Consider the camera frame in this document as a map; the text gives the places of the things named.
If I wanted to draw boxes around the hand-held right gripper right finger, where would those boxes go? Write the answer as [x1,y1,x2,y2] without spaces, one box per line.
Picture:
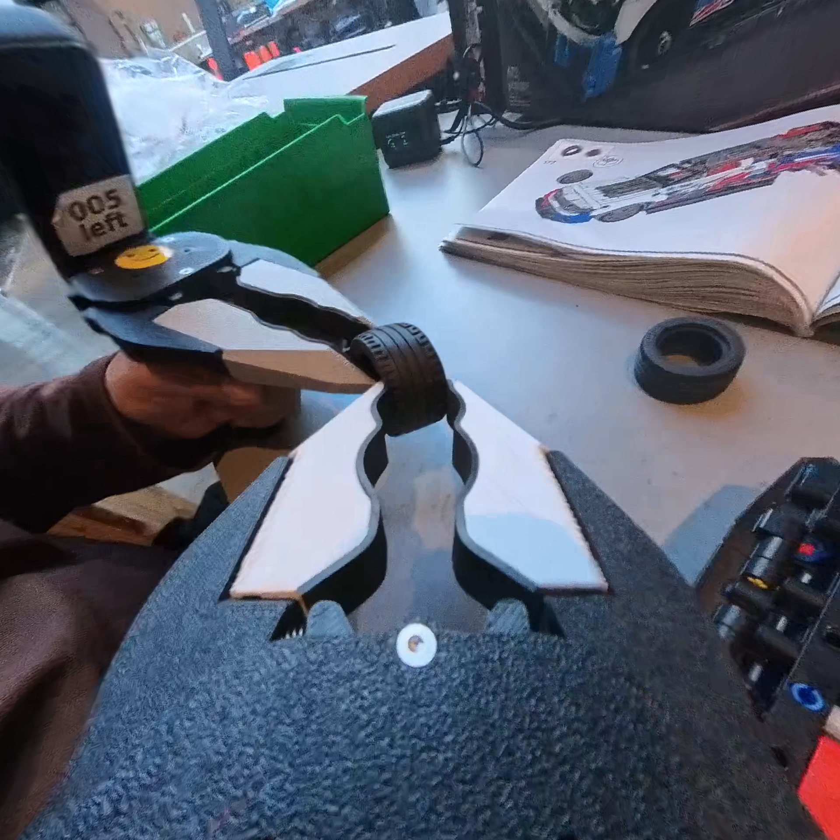
[449,379,610,611]

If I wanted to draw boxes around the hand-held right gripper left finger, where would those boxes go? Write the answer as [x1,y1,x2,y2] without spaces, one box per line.
[227,381,388,616]

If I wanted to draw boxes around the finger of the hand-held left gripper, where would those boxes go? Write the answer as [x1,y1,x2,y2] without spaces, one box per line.
[152,298,382,396]
[236,258,375,349]

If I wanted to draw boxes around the black toy wheel with tire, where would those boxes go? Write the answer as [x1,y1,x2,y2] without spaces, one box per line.
[348,322,450,437]

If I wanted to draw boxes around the person's left forearm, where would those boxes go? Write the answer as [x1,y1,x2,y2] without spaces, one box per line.
[0,357,224,534]

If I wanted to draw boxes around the grey desk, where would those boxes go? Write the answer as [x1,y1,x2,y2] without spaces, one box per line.
[217,121,840,634]

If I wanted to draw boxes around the person's left hand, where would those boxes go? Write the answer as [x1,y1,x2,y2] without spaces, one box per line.
[105,351,280,441]

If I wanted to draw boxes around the green plastic bin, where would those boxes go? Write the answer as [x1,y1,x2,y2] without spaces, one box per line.
[134,95,391,266]

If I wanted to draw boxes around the clear plastic bag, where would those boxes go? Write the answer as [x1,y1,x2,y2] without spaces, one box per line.
[98,46,290,185]

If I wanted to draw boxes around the black power adapter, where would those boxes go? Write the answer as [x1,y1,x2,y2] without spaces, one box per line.
[371,90,444,169]

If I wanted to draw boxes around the loose black rubber toy tire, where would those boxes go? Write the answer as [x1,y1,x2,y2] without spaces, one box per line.
[634,317,747,404]

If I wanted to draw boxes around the white topped wooden table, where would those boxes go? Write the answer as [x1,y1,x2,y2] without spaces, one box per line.
[230,13,455,116]

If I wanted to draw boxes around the toy brick car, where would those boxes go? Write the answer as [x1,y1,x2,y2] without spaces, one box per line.
[696,457,840,840]

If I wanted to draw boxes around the open instruction booklet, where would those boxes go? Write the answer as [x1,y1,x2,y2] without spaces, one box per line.
[440,121,840,339]

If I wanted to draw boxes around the dark printed box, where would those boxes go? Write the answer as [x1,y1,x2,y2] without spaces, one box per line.
[456,0,840,132]

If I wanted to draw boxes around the black cable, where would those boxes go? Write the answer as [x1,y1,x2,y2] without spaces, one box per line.
[436,98,559,168]

